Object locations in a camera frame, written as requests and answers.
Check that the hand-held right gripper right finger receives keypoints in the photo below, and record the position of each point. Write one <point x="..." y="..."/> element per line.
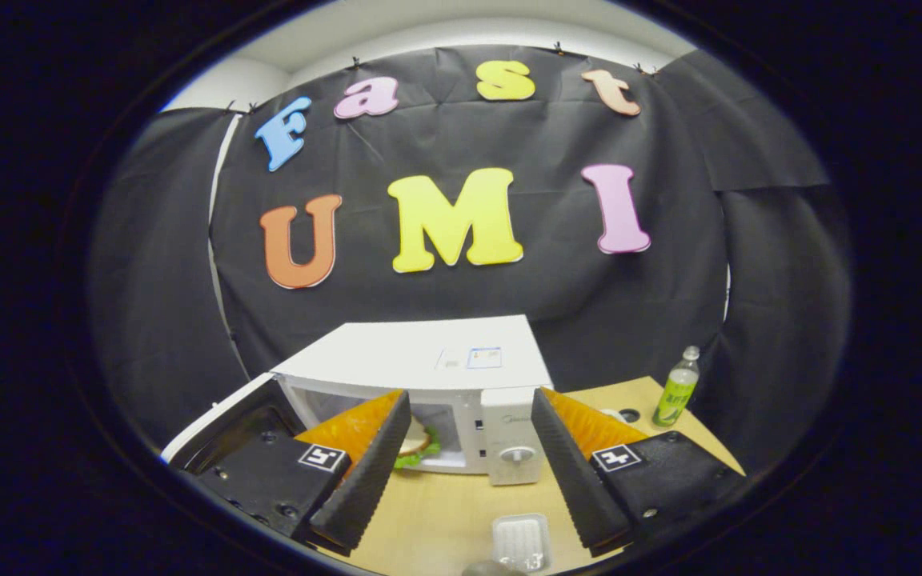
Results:
<point x="577" y="480"/>

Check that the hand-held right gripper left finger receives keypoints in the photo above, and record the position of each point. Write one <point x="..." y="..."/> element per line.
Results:
<point x="369" y="480"/>

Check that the sandwich with lettuce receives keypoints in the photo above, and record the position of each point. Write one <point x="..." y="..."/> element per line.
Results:
<point x="417" y="440"/>

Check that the white plastic tray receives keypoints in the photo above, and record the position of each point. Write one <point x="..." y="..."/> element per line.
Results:
<point x="521" y="540"/>

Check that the white microwave oven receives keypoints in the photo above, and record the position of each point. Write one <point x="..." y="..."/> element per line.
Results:
<point x="429" y="352"/>

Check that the black round table grommet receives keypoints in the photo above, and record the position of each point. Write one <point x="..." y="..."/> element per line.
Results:
<point x="629" y="415"/>

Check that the green label drink bottle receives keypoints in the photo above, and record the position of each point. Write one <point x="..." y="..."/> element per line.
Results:
<point x="675" y="396"/>

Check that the black backdrop cloth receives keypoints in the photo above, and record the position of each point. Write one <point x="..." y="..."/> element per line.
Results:
<point x="549" y="304"/>

